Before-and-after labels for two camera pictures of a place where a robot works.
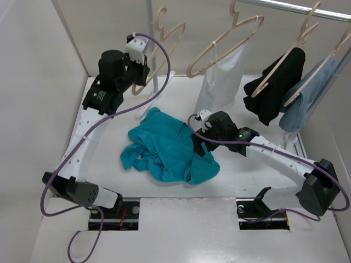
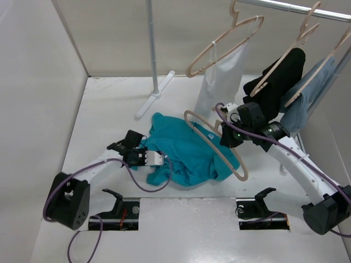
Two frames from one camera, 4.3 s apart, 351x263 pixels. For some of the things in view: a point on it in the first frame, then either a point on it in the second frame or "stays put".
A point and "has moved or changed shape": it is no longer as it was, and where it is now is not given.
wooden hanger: (164, 33) to (239, 178)
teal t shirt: (164, 144) has moved or changed shape
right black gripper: (197, 148) to (226, 139)
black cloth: (267, 104) stays put
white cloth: (227, 72) stays put
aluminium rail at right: (302, 146) stays put
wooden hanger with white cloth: (236, 15) stays put
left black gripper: (143, 69) to (142, 150)
